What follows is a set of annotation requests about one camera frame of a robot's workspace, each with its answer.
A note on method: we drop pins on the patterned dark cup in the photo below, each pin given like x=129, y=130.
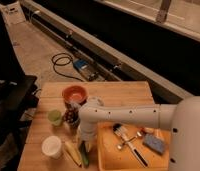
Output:
x=71, y=117

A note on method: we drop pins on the white cup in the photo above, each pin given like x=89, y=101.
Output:
x=52, y=147

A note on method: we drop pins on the dish brush black white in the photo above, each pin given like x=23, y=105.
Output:
x=120, y=131

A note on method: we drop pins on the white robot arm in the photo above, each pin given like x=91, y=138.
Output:
x=182, y=120

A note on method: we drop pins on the yellow plastic tub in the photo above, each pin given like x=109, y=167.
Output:
x=113, y=159

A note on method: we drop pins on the blue electronic box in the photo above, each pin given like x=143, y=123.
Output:
x=85, y=69

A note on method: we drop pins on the red bowl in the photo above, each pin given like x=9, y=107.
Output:
x=74, y=93

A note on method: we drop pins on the black chair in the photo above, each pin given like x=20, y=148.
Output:
x=16, y=90

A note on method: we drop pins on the white box on floor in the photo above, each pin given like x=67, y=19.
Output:
x=13, y=13

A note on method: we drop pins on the green cup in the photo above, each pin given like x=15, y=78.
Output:
x=55, y=117

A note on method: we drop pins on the orange apple fruit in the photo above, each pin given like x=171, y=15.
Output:
x=149, y=130

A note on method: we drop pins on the metal spoon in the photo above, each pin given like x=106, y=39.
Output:
x=138, y=135

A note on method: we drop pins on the brown small box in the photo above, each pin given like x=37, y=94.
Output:
x=94, y=100

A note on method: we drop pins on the blue sponge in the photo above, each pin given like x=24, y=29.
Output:
x=154, y=143

